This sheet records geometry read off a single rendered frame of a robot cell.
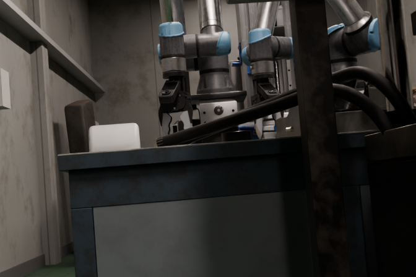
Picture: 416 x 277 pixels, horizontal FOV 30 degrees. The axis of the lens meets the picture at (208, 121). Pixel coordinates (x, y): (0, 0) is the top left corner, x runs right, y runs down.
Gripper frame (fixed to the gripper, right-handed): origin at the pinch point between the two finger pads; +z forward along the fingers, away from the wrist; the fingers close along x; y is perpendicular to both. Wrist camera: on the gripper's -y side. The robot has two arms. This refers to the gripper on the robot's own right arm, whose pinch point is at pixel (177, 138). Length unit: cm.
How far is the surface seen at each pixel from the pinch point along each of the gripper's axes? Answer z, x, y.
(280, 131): -0.2, -29.2, 14.7
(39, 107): -82, 281, 538
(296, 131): 1.8, -36.6, -9.8
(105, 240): 25, 6, -52
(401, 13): -20, -66, -50
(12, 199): 13, 264, 427
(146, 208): 19, -4, -49
